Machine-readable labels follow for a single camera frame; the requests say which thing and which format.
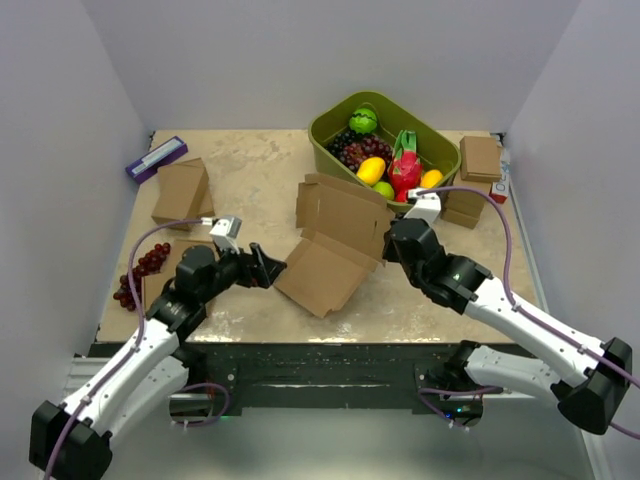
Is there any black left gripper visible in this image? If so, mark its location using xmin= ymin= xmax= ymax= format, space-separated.
xmin=199 ymin=239 xmax=286 ymax=304

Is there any brown cardboard box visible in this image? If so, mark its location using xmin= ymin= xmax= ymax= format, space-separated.
xmin=275 ymin=173 xmax=393 ymax=318

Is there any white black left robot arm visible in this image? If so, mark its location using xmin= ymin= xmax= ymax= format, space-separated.
xmin=29 ymin=243 xmax=286 ymax=479

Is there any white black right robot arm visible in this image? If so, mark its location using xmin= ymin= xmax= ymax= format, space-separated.
xmin=383 ymin=218 xmax=633 ymax=435

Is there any cardboard box under upper left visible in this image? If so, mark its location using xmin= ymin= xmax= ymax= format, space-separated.
xmin=165 ymin=158 xmax=214 ymax=218

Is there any top cardboard box right stack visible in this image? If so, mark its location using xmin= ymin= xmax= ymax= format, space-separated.
xmin=460 ymin=136 xmax=501 ymax=183

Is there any folded cardboard box lower left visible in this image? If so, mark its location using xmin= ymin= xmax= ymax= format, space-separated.
xmin=142 ymin=240 xmax=217 ymax=313

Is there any folded cardboard box upper left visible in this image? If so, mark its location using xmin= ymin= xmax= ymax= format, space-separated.
xmin=151 ymin=164 xmax=209 ymax=224

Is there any purple white flat box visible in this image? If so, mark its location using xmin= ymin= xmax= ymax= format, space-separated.
xmin=125 ymin=136 xmax=188 ymax=185

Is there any green lime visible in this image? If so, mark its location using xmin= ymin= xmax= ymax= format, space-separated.
xmin=372 ymin=181 xmax=395 ymax=201

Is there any lower cardboard boxes right stack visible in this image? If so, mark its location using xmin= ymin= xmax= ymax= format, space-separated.
xmin=441 ymin=172 xmax=491 ymax=229

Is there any orange yellow fruit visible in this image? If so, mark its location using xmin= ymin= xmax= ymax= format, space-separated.
xmin=419 ymin=169 xmax=444 ymax=189

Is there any pink dragon fruit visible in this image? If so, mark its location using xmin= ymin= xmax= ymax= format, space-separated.
xmin=387 ymin=130 xmax=422 ymax=203

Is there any yellow mango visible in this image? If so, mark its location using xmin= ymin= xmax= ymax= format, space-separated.
xmin=356 ymin=157 xmax=386 ymax=186

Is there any red white small carton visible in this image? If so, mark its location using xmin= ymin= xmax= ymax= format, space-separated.
xmin=489 ymin=146 xmax=510 ymax=205

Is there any red grape bunch in basket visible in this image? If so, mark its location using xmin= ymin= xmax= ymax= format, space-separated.
xmin=338 ymin=135 xmax=392 ymax=172

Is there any red grape bunch on table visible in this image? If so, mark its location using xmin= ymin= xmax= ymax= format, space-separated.
xmin=112 ymin=242 xmax=171 ymax=312

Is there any dark purple grape bunch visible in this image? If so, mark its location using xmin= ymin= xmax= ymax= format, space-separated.
xmin=326 ymin=129 xmax=358 ymax=158

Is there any green black striped fruit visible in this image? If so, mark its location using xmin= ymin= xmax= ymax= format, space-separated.
xmin=348 ymin=107 xmax=378 ymax=134

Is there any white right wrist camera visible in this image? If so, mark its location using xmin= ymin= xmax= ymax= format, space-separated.
xmin=403 ymin=188 xmax=442 ymax=224

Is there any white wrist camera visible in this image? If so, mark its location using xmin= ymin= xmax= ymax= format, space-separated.
xmin=403 ymin=188 xmax=442 ymax=224
xmin=209 ymin=215 xmax=242 ymax=254

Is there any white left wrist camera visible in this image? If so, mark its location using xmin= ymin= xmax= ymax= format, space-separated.
xmin=209 ymin=215 xmax=242 ymax=254

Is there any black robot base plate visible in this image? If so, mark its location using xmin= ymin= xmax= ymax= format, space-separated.
xmin=176 ymin=341 xmax=481 ymax=416

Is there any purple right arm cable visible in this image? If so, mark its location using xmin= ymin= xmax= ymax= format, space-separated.
xmin=418 ymin=185 xmax=640 ymax=442

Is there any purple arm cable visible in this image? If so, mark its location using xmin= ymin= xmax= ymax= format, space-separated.
xmin=418 ymin=185 xmax=640 ymax=442
xmin=42 ymin=217 xmax=216 ymax=480

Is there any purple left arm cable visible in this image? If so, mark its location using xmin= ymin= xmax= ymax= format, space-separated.
xmin=42 ymin=217 xmax=216 ymax=480

